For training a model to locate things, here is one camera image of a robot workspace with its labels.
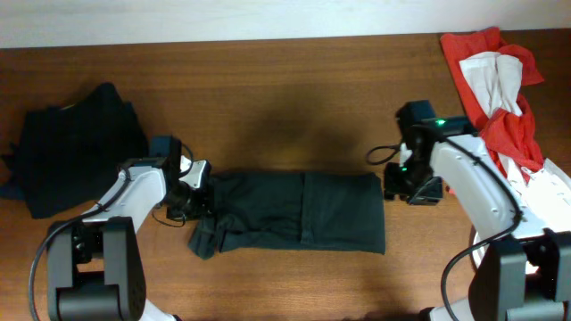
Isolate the red t-shirt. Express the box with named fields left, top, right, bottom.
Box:
left=440, top=27, right=544, bottom=185

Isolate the dark green t-shirt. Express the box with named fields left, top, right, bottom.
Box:
left=188, top=172, right=386, bottom=259

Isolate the folded black clothes stack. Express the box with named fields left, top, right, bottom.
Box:
left=1, top=82, right=148, bottom=218

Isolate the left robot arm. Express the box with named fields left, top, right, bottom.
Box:
left=37, top=136, right=211, bottom=321

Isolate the blue folded garment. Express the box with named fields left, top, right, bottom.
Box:
left=0, top=183, right=24, bottom=201

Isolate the white t-shirt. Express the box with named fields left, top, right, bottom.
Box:
left=458, top=50, right=571, bottom=273

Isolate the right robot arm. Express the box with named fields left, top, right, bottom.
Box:
left=384, top=101, right=570, bottom=320

